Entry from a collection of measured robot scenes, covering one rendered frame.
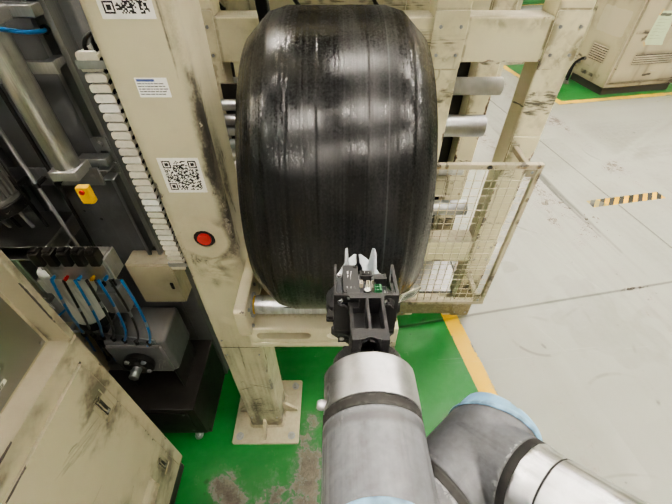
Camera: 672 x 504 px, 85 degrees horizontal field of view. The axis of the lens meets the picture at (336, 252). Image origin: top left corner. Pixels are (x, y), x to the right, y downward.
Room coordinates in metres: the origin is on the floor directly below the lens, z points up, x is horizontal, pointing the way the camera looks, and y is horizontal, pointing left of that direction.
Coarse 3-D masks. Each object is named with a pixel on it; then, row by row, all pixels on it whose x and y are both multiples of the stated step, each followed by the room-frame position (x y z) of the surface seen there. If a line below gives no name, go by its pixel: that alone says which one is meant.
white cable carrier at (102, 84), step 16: (96, 48) 0.63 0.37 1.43; (96, 80) 0.60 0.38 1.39; (96, 96) 0.60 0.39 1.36; (112, 96) 0.60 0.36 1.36; (112, 112) 0.60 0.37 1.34; (112, 128) 0.60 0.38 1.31; (128, 128) 0.62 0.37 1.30; (128, 144) 0.60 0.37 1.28; (128, 160) 0.60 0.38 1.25; (144, 160) 0.63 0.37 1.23; (144, 176) 0.60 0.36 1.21; (144, 192) 0.60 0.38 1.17; (144, 208) 0.60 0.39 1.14; (160, 208) 0.60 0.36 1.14; (160, 224) 0.60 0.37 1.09; (176, 240) 0.61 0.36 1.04; (176, 256) 0.60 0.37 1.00
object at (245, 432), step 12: (288, 384) 0.77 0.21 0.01; (300, 384) 0.77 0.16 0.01; (288, 396) 0.72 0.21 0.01; (300, 396) 0.72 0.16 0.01; (240, 408) 0.66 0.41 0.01; (300, 408) 0.66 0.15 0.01; (240, 420) 0.61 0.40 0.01; (288, 420) 0.61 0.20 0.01; (240, 432) 0.56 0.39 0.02; (252, 432) 0.56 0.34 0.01; (276, 432) 0.56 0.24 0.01; (288, 432) 0.56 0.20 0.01
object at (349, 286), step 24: (336, 288) 0.26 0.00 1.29; (360, 288) 0.27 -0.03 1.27; (384, 288) 0.27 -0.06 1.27; (336, 312) 0.24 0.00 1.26; (360, 312) 0.24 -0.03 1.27; (384, 312) 0.22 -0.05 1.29; (336, 336) 0.25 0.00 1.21; (360, 336) 0.19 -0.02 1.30; (384, 336) 0.19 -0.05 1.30; (336, 360) 0.19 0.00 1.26
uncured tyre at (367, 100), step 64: (256, 64) 0.55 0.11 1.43; (320, 64) 0.53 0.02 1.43; (384, 64) 0.53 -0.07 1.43; (256, 128) 0.47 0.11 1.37; (320, 128) 0.46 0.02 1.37; (384, 128) 0.46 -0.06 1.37; (256, 192) 0.42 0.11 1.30; (320, 192) 0.42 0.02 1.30; (384, 192) 0.42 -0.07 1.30; (256, 256) 0.41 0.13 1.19; (320, 256) 0.39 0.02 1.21; (384, 256) 0.39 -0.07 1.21
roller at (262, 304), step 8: (256, 296) 0.54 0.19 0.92; (264, 296) 0.54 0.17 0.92; (256, 304) 0.52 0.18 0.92; (264, 304) 0.52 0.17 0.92; (272, 304) 0.52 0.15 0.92; (280, 304) 0.52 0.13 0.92; (256, 312) 0.51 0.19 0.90; (264, 312) 0.51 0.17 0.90; (272, 312) 0.51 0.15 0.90; (280, 312) 0.51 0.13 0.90; (288, 312) 0.51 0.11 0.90; (296, 312) 0.51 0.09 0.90; (304, 312) 0.51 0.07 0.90; (312, 312) 0.51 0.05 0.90; (320, 312) 0.51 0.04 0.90
